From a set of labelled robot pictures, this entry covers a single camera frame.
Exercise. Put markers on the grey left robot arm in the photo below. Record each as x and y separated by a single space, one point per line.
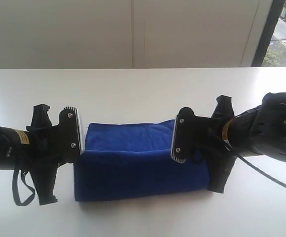
10 141

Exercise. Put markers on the dark window frame post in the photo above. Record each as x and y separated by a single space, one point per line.
267 32

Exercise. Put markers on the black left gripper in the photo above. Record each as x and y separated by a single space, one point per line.
37 166

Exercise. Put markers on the blue microfibre towel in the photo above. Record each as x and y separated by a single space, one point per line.
123 161

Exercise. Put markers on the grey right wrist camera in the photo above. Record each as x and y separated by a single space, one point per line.
191 133

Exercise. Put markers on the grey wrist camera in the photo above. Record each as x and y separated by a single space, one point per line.
191 133
61 143

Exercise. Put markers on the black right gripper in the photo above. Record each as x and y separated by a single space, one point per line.
217 159

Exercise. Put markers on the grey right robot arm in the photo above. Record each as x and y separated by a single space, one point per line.
225 137

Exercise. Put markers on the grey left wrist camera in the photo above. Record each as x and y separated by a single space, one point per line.
61 143

